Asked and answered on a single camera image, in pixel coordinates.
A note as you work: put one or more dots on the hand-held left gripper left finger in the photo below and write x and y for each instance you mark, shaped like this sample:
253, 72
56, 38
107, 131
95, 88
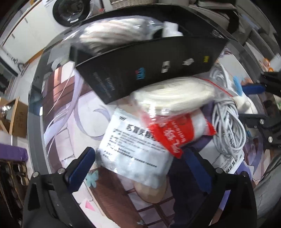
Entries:
82, 167

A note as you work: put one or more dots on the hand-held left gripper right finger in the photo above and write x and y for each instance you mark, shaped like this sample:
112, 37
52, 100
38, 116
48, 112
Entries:
197, 173

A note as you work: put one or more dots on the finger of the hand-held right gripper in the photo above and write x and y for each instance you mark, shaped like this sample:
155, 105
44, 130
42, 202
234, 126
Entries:
252, 89
255, 122

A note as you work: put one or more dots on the white and blue plush toy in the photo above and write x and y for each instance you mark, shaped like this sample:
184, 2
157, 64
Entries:
243, 104

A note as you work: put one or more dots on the red and white packet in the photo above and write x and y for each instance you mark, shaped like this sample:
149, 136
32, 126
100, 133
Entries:
182, 133

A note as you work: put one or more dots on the white printed plastic packet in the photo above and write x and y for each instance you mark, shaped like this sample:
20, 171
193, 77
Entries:
131, 144

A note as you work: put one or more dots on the black cardboard box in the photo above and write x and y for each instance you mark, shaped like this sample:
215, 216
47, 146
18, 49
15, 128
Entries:
142, 65

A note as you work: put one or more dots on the purple bag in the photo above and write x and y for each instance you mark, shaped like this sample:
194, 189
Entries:
13, 153

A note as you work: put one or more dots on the grey sofa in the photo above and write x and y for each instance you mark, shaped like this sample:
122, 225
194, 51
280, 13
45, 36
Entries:
219, 15

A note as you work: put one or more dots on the brown cardboard box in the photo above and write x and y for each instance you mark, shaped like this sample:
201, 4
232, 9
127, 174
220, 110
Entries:
16, 118

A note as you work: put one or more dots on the white lower kitchen cabinets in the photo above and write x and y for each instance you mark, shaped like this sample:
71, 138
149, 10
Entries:
22, 32

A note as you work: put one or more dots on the wicker laundry basket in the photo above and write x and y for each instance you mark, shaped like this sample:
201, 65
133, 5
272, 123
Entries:
131, 1

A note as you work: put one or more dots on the white washing machine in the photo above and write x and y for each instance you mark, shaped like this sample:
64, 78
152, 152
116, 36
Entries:
65, 11

